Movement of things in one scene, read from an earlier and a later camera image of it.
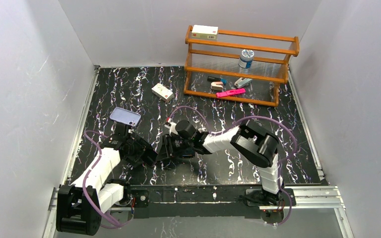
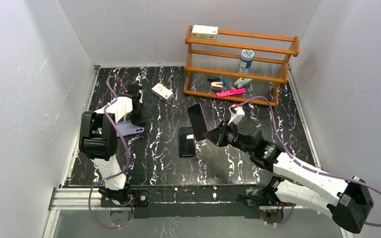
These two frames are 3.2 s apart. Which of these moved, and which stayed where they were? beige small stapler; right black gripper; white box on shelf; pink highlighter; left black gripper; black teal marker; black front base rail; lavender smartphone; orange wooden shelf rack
Moved: lavender smartphone; left black gripper; right black gripper
Stayed: pink highlighter; orange wooden shelf rack; white box on shelf; beige small stapler; black front base rail; black teal marker
